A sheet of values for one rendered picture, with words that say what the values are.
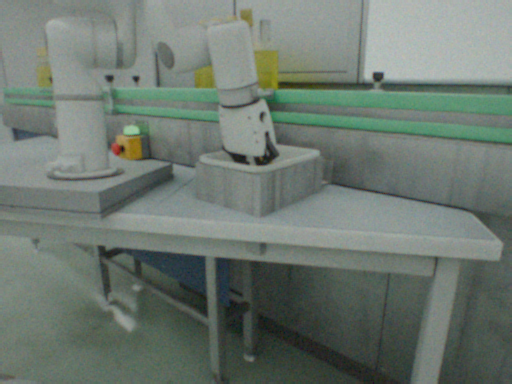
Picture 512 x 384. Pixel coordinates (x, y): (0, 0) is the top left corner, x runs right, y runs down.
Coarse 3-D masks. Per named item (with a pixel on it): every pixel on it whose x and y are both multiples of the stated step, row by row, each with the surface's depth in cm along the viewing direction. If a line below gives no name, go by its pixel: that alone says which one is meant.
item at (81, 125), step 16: (64, 112) 71; (80, 112) 71; (96, 112) 73; (64, 128) 72; (80, 128) 72; (96, 128) 74; (64, 144) 73; (80, 144) 73; (96, 144) 74; (64, 160) 73; (80, 160) 73; (96, 160) 75; (64, 176) 73; (80, 176) 73; (96, 176) 74
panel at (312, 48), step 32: (256, 0) 110; (288, 0) 103; (320, 0) 97; (352, 0) 91; (256, 32) 112; (288, 32) 105; (320, 32) 99; (352, 32) 93; (288, 64) 108; (320, 64) 101; (352, 64) 95
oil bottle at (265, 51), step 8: (264, 40) 94; (256, 48) 95; (264, 48) 94; (272, 48) 95; (256, 56) 96; (264, 56) 94; (272, 56) 96; (256, 64) 96; (264, 64) 95; (272, 64) 96; (264, 72) 95; (272, 72) 97; (264, 80) 96; (272, 80) 98; (264, 88) 97
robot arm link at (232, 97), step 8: (240, 88) 62; (248, 88) 62; (256, 88) 63; (224, 96) 63; (232, 96) 62; (240, 96) 62; (248, 96) 63; (256, 96) 63; (224, 104) 64; (232, 104) 63; (240, 104) 63
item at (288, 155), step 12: (276, 144) 87; (204, 156) 74; (216, 156) 77; (228, 156) 80; (252, 156) 86; (288, 156) 84; (300, 156) 82; (312, 156) 76; (228, 168) 69; (240, 168) 66; (252, 168) 64; (264, 168) 64; (276, 168) 66
